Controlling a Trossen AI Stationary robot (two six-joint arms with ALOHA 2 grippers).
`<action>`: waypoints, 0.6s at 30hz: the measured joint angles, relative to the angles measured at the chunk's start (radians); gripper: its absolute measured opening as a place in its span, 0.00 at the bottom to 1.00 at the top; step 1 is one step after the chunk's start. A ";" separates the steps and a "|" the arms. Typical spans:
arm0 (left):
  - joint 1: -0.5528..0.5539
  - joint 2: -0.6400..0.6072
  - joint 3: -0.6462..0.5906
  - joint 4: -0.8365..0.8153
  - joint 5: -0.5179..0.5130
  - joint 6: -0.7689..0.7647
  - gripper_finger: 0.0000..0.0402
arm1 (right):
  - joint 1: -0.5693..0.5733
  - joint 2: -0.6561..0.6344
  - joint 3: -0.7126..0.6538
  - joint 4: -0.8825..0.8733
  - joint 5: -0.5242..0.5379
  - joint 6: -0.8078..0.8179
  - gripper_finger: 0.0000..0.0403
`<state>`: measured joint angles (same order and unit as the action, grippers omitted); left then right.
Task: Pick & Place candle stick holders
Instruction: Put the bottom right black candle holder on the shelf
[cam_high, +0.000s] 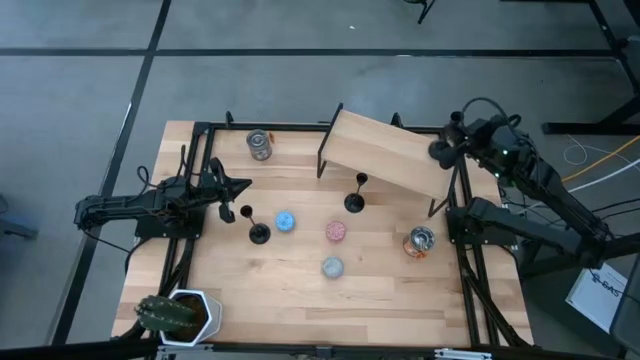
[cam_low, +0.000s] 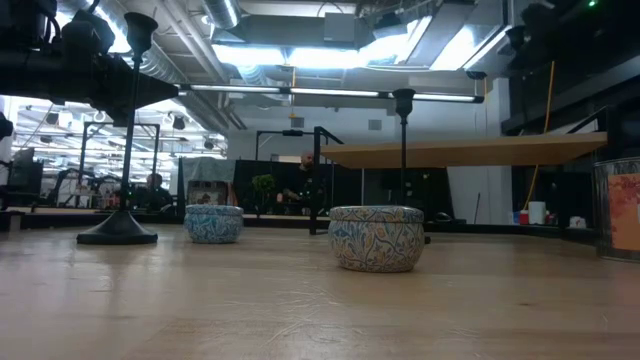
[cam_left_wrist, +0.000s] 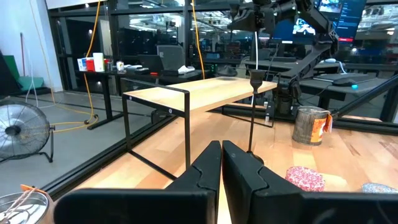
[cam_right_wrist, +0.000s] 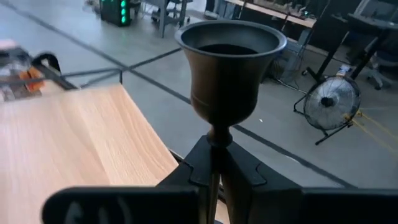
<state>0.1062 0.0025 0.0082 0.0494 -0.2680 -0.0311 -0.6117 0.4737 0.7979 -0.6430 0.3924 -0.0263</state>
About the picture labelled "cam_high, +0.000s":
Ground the white hexagonal plant pot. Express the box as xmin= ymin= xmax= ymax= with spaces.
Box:
xmin=158 ymin=288 xmax=224 ymax=348

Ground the black desk leg frame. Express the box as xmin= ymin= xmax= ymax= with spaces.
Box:
xmin=542 ymin=0 xmax=640 ymax=136

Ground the wooden shelf with black legs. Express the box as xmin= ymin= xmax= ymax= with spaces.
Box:
xmin=316 ymin=102 xmax=464 ymax=219

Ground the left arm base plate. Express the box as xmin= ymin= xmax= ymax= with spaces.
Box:
xmin=134 ymin=199 xmax=205 ymax=240

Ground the cream leaf-patterned candle tin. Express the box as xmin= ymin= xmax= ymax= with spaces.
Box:
xmin=321 ymin=255 xmax=346 ymax=280

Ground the green cactus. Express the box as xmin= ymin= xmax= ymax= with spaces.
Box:
xmin=134 ymin=294 xmax=199 ymax=332

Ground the grey chair base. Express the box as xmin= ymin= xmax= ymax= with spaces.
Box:
xmin=0 ymin=194 xmax=39 ymax=241

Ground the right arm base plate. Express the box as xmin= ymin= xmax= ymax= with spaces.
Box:
xmin=446 ymin=204 xmax=519 ymax=246

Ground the black table frame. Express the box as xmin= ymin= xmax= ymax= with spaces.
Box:
xmin=119 ymin=110 xmax=534 ymax=349

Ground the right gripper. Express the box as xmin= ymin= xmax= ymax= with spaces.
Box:
xmin=446 ymin=115 xmax=531 ymax=176

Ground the white paper sheet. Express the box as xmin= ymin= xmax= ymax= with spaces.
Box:
xmin=564 ymin=262 xmax=629 ymax=334

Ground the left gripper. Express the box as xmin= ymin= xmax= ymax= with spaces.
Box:
xmin=197 ymin=157 xmax=253 ymax=225

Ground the white floor cable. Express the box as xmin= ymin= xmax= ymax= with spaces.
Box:
xmin=563 ymin=133 xmax=640 ymax=195

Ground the blue glitter ball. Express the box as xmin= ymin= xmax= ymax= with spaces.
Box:
xmin=274 ymin=210 xmax=297 ymax=234

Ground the black diagonal floor bar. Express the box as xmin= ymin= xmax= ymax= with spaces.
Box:
xmin=519 ymin=232 xmax=640 ymax=281

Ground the pink patterned candle tin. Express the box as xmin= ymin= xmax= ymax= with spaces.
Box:
xmin=325 ymin=220 xmax=348 ymax=244

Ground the black overhead rig beam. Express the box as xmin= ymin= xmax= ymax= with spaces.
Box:
xmin=0 ymin=337 xmax=640 ymax=360

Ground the yellow floor cable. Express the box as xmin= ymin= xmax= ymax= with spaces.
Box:
xmin=562 ymin=134 xmax=640 ymax=184

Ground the silver tin can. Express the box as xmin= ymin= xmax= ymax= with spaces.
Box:
xmin=245 ymin=128 xmax=275 ymax=162

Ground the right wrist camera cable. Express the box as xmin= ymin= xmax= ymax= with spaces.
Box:
xmin=462 ymin=97 xmax=521 ymax=131

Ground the black chair leg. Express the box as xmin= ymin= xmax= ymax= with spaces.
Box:
xmin=404 ymin=0 xmax=436 ymax=25

